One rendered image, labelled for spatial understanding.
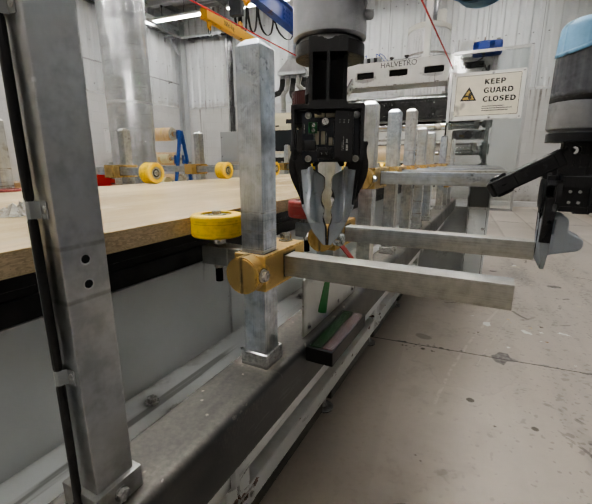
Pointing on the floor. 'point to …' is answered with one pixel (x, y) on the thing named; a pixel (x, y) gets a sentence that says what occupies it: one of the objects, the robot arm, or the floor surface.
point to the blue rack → (180, 149)
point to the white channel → (428, 29)
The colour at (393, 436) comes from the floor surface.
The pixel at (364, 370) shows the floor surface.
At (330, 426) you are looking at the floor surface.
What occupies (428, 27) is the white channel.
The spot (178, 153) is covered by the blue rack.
